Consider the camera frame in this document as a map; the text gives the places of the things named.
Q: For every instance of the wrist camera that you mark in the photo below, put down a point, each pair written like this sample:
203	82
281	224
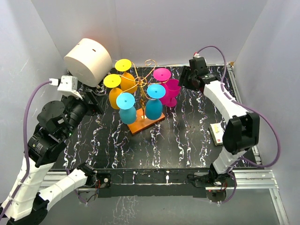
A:
196	55
66	85

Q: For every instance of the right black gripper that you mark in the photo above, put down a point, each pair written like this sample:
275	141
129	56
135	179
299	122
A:
186	72

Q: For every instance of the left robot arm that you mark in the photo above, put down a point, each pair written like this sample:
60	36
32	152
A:
27	204

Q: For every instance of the aluminium table frame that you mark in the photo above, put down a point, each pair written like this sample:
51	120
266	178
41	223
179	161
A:
29	205

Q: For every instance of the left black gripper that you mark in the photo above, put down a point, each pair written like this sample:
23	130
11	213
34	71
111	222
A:
98	105

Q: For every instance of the small white box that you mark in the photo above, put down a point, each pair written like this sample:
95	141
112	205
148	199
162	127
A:
217	132

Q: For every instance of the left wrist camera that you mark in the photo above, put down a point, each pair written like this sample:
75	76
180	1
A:
66	85

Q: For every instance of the yellow wine glass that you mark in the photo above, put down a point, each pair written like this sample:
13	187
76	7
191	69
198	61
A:
127	80
112	81

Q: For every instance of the blue wine glass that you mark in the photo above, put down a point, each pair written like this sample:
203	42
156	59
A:
154	106
126	101

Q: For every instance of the gold wire wine glass rack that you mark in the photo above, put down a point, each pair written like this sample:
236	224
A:
141	98

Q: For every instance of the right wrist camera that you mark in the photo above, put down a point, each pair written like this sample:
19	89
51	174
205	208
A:
196	55

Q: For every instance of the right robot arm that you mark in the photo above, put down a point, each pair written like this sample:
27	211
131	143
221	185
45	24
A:
242	127

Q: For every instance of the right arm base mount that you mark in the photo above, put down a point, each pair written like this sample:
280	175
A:
211	179

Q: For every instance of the magenta wine glass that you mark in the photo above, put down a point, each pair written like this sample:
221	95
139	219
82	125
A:
163	75
174	89

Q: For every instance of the white cylindrical container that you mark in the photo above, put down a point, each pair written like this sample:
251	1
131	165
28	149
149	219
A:
89	61

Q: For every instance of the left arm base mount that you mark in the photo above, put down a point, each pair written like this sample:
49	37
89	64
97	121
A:
97	180

